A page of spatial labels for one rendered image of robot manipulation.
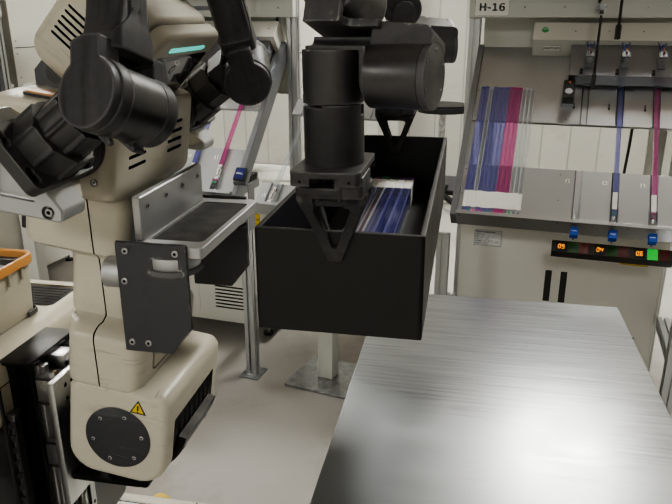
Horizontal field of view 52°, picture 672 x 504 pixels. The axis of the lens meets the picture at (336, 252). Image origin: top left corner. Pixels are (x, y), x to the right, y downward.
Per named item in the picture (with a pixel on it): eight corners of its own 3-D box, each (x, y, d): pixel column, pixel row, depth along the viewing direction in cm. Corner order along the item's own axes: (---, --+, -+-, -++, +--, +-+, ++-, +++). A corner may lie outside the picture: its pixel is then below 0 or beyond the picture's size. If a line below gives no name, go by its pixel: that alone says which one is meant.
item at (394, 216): (374, 194, 121) (374, 175, 120) (414, 196, 120) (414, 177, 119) (312, 308, 74) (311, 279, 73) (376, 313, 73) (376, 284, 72)
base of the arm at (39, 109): (42, 117, 84) (-24, 133, 73) (86, 77, 81) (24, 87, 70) (87, 174, 85) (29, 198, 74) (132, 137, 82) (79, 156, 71)
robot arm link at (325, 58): (319, 36, 66) (289, 37, 61) (386, 35, 63) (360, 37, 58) (321, 109, 68) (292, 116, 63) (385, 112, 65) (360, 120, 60)
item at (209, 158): (235, 197, 245) (231, 192, 242) (78, 184, 264) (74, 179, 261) (249, 153, 253) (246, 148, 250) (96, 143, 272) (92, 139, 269)
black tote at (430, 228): (349, 195, 126) (349, 134, 122) (444, 199, 123) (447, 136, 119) (258, 327, 73) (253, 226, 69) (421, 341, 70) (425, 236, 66)
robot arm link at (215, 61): (201, 66, 118) (199, 80, 114) (245, 28, 114) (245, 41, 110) (238, 102, 123) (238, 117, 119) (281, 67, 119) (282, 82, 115)
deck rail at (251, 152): (241, 204, 246) (235, 195, 241) (236, 204, 247) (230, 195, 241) (290, 52, 275) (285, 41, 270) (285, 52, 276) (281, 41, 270)
